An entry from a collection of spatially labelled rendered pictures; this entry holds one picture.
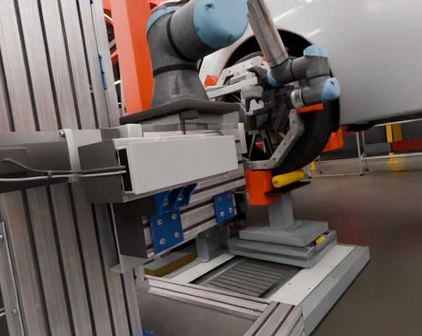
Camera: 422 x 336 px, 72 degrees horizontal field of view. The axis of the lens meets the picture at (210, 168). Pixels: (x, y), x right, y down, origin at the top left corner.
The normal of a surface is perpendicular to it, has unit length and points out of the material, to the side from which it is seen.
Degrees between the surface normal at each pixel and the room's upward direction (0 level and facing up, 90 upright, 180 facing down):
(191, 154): 90
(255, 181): 90
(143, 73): 90
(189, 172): 90
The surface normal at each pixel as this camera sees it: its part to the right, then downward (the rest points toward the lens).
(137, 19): 0.72, -0.06
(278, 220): -0.68, 0.14
